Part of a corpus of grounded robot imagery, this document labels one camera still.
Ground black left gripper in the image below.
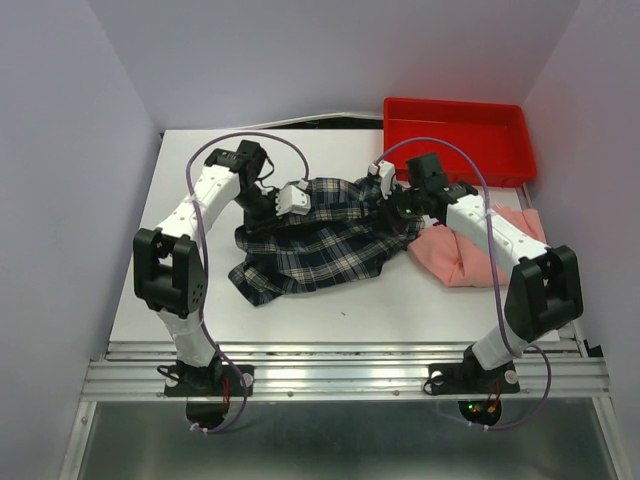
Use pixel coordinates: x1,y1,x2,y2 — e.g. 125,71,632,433
235,185,289,242

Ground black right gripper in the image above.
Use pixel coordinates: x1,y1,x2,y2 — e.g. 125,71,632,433
371,181,426,234

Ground navy plaid skirt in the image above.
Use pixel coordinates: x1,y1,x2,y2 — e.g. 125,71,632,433
228,175,425,307

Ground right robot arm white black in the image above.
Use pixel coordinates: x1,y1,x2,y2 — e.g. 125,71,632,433
368,153,584,390

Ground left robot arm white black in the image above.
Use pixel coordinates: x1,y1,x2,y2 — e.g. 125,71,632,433
133,140,276,394

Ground pink folded skirt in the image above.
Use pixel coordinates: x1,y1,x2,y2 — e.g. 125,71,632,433
408,205,546,288

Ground red plastic bin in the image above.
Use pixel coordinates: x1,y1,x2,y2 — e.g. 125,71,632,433
383,97,537,188

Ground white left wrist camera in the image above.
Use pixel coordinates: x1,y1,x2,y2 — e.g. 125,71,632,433
274,180,311,217

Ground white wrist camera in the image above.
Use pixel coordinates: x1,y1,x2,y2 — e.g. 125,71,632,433
368,160,396,199
274,180,311,217

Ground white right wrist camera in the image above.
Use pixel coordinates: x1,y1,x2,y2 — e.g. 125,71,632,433
368,160,396,199

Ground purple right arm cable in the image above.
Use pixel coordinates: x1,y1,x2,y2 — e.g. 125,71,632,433
374,137,553,432

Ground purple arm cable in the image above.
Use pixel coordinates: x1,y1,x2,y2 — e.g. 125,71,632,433
184,132,311,435
374,137,553,432

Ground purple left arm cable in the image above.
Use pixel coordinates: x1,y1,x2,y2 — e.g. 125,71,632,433
184,132,311,435

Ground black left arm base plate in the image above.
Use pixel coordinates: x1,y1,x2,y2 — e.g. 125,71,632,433
156,358,244,429

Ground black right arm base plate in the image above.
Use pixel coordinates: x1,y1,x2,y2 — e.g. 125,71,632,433
422,362,520,429

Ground aluminium rail frame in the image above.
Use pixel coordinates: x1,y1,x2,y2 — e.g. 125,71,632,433
59,184,621,480

